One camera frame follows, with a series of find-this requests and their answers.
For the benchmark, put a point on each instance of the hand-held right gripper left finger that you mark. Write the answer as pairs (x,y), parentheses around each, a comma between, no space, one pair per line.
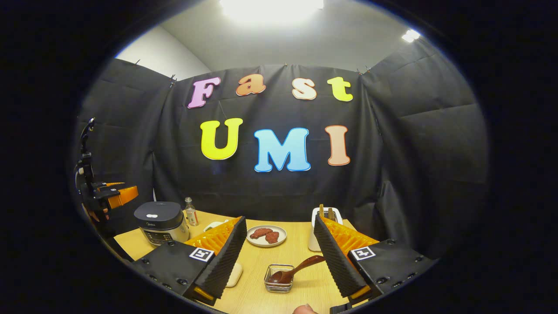
(226,261)

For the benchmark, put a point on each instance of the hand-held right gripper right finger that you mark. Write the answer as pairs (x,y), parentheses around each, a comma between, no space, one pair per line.
(335,261)

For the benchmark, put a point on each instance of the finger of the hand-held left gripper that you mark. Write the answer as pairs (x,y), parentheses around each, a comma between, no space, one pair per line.
(124,195)

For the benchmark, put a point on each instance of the brown wooden spoon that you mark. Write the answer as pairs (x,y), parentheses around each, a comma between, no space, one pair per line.
(305,264)

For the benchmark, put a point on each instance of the silver black rice cooker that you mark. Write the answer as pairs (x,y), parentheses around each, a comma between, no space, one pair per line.
(159,218)

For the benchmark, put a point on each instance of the clear ribbed chopstick holder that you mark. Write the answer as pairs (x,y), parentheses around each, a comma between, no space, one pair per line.
(279,289)

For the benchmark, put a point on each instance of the clear glass rice dish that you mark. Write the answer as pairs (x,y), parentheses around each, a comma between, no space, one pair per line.
(235,274)

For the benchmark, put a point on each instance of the white box utensil holder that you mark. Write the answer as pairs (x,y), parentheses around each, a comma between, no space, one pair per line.
(311,242)

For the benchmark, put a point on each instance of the white divided bean dish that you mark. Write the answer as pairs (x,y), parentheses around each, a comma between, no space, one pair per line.
(213,225)

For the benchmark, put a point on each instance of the white round plate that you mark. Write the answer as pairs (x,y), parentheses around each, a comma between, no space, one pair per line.
(266,244)

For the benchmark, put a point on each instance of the red meat piece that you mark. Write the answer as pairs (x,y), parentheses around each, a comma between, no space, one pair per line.
(272,237)
(260,233)

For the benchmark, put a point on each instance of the small clear glass bottle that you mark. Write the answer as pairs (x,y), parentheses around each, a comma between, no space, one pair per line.
(192,216)

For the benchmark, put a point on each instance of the large ceiling light panel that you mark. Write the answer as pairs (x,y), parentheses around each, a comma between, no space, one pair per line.
(270,8)

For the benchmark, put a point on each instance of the small ceiling light panel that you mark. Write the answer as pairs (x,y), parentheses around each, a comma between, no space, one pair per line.
(411,35)

